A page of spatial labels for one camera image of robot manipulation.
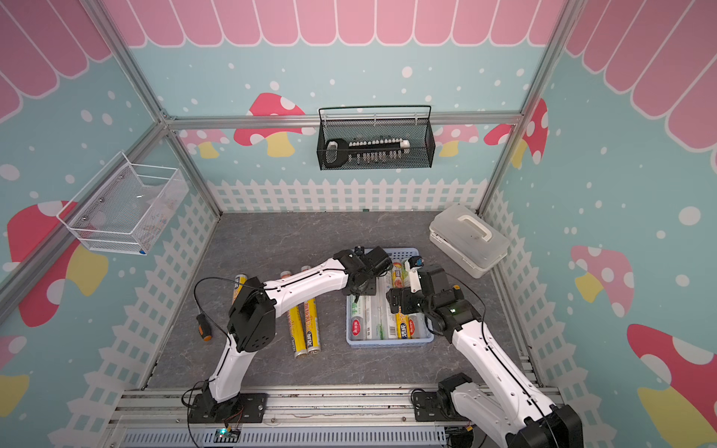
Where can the clear white wrap roll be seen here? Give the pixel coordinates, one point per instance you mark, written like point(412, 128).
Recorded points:
point(389, 319)

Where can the white plastic storage box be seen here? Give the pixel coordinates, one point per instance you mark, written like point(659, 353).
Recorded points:
point(473, 244)

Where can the black wire wall basket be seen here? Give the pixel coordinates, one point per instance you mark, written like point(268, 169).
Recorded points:
point(375, 137)

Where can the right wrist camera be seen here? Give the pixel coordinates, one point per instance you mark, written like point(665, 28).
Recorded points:
point(412, 267)

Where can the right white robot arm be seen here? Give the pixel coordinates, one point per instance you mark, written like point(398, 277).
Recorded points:
point(516, 413)

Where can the blue plastic basket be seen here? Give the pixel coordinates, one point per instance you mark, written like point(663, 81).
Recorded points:
point(422, 336)

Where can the small green circuit board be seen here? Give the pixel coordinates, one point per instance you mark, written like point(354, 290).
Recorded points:
point(226, 436)

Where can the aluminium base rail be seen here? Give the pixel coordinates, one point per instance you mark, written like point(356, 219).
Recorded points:
point(292, 416)

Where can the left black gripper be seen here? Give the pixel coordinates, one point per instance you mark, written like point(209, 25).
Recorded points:
point(371, 290)

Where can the orange black screwdriver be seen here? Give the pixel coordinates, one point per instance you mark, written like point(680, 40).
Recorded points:
point(204, 327)

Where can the black socket wrench set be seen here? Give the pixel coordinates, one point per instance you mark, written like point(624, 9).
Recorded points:
point(340, 152)

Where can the yellow red wrap roll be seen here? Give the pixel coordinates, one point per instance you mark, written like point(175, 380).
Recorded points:
point(404, 323)

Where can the white wire wall basket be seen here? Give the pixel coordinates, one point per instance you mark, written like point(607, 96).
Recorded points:
point(125, 207)

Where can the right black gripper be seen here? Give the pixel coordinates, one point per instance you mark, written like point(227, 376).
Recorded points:
point(405, 305)

